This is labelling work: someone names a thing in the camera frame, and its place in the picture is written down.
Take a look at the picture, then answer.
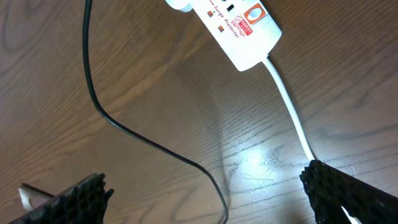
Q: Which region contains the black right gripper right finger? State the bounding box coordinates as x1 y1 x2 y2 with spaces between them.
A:
300 160 397 224

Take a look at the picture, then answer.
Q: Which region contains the white power strip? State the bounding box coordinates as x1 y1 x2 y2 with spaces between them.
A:
191 0 282 72

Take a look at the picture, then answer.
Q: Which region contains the black USB charging cable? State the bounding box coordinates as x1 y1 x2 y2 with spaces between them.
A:
81 0 229 224

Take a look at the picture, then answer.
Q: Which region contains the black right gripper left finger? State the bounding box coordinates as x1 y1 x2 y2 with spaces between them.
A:
11 173 114 224

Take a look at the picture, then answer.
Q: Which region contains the white power strip cord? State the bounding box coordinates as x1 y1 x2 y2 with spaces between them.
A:
261 55 361 224

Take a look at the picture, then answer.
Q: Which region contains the white USB charger plug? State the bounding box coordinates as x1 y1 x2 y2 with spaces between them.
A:
165 0 193 12

